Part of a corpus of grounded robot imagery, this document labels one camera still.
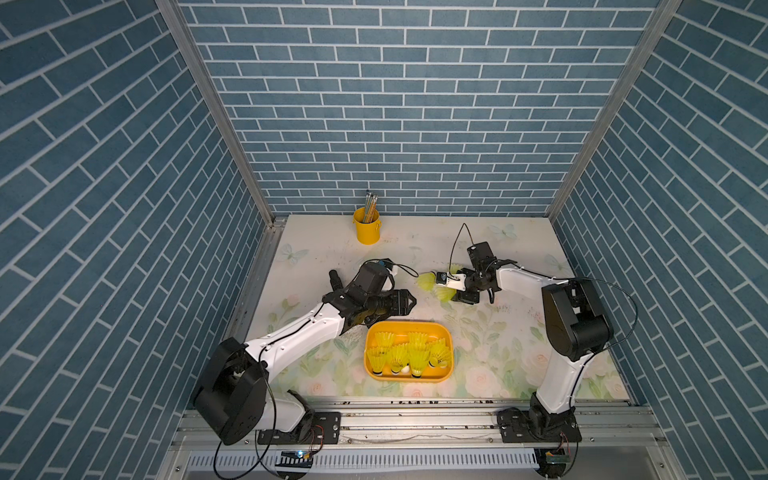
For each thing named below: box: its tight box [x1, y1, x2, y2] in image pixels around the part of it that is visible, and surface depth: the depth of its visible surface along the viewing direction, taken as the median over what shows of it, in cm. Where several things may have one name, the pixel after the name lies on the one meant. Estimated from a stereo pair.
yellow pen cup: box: [352, 207, 383, 245], surface depth 111 cm
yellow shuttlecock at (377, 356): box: [367, 347, 387, 376], surface depth 82 cm
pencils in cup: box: [363, 189, 379, 223], surface depth 108 cm
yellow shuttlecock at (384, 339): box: [375, 332, 395, 347], surface depth 86 cm
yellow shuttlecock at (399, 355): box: [389, 344, 411, 376], surface depth 82 cm
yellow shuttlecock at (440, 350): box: [428, 338, 450, 369], surface depth 84 cm
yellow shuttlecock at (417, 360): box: [408, 349, 430, 379], surface depth 81 cm
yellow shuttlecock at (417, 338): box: [408, 332, 428, 344], surface depth 86 cm
